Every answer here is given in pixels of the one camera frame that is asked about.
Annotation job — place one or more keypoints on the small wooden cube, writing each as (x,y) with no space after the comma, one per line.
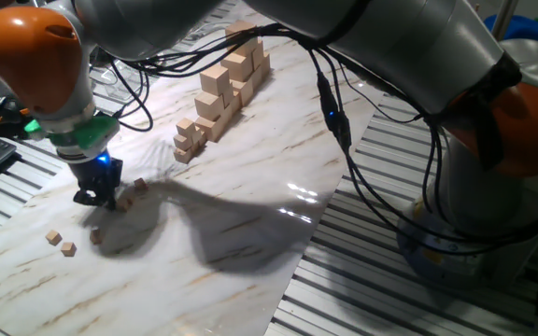
(182,156)
(186,127)
(199,136)
(181,142)

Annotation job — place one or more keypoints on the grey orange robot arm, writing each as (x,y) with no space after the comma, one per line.
(437,56)

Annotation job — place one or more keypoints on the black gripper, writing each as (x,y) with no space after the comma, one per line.
(96,172)

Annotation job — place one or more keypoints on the medium wooden cube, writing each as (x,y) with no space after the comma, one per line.
(208,129)
(237,104)
(214,80)
(208,106)

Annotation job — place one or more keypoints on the aluminium frame post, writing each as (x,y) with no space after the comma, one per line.
(502,18)

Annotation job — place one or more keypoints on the green gripper mounting adapter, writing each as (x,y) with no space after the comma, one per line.
(96,133)

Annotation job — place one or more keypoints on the white marble pattern board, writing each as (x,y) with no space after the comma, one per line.
(250,186)

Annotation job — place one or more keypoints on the large wooden cube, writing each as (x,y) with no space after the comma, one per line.
(257,78)
(245,46)
(258,55)
(236,66)
(265,64)
(243,92)

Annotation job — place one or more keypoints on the tiny wooden cube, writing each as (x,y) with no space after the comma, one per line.
(140,184)
(95,236)
(53,238)
(68,249)
(125,204)

